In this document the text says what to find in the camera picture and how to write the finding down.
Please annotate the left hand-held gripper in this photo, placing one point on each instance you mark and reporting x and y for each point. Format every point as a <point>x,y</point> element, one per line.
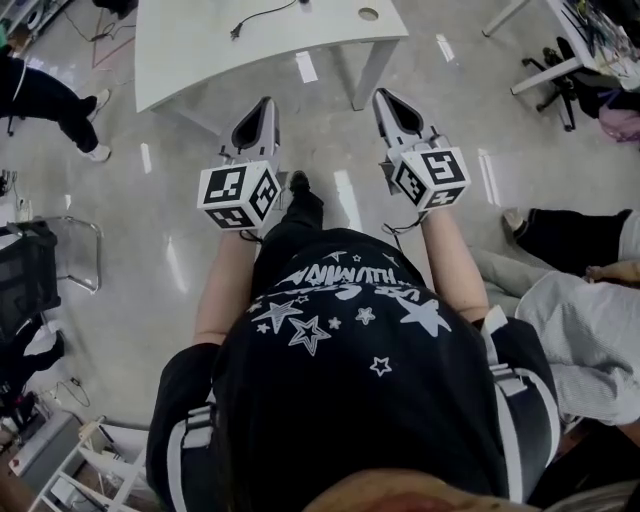
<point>235,192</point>

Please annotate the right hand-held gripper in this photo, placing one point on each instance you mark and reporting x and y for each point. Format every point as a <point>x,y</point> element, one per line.
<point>440,172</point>

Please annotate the person's right forearm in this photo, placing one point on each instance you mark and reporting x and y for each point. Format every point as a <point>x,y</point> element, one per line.
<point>457,265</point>

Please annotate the person's left forearm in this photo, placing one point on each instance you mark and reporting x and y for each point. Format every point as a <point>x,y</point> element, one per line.
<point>225,285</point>

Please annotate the white desk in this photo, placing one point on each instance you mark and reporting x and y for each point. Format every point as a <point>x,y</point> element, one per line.
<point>200,45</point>

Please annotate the person's black shoe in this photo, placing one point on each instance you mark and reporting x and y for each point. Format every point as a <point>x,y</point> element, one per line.
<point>299,181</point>

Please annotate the person's black trouser leg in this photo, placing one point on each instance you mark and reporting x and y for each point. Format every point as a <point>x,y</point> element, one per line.
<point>297,220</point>

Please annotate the white table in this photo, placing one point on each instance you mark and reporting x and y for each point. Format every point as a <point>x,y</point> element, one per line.
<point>550,70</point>

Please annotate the black office chair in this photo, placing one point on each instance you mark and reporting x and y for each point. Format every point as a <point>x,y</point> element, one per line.
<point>570,85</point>

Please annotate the pink bag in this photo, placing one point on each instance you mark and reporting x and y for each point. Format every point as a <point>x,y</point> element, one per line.
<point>622,122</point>

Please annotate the black star print t-shirt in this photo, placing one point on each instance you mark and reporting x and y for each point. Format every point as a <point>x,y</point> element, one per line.
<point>350,400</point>

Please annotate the white shelf rack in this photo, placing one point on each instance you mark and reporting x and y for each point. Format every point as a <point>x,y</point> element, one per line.
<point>100,470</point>

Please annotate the grey box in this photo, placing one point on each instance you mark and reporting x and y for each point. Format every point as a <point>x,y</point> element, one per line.
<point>50,445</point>

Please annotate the black mesh chair chrome frame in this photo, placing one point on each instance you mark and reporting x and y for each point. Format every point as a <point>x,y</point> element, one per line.
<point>25,275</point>

